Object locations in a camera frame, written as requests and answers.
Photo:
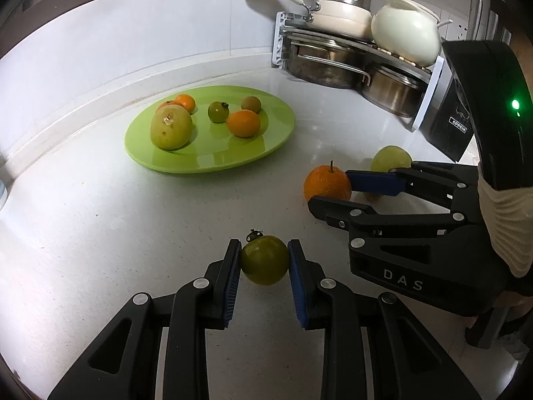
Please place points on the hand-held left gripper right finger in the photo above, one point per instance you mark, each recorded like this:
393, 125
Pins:
296, 287

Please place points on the small green tomato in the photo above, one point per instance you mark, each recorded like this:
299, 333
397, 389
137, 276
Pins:
217, 112
265, 260

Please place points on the black knife block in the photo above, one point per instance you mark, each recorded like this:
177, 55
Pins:
447, 121

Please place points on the white and steel pot rack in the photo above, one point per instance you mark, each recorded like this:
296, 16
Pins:
427, 100

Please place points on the green plate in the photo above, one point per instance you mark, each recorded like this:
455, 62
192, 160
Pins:
250, 150

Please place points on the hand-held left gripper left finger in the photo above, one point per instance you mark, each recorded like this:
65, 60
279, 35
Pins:
232, 283

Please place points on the wide steel pot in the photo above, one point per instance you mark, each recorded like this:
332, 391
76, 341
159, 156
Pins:
324, 64

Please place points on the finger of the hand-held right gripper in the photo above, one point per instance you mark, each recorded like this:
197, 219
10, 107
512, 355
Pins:
333, 210
370, 181

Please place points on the small orange tangerine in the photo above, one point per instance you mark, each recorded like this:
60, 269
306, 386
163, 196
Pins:
186, 102

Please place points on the cream ceramic pot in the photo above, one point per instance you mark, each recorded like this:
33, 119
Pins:
406, 33

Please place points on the small green apple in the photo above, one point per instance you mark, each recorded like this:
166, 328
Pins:
389, 158

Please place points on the person's right hand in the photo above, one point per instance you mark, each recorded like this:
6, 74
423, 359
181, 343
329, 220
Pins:
508, 225

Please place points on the stemmed orange tangerine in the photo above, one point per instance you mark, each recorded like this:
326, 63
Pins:
324, 183

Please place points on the large blemished yellow-green apple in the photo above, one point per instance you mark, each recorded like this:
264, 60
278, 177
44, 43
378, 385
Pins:
170, 131

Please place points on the white wall socket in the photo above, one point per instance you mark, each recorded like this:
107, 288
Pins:
456, 25

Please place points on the deep steel pot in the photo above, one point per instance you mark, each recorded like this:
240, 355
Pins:
393, 89

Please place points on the large orange tangerine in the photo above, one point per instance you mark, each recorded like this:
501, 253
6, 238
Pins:
243, 123

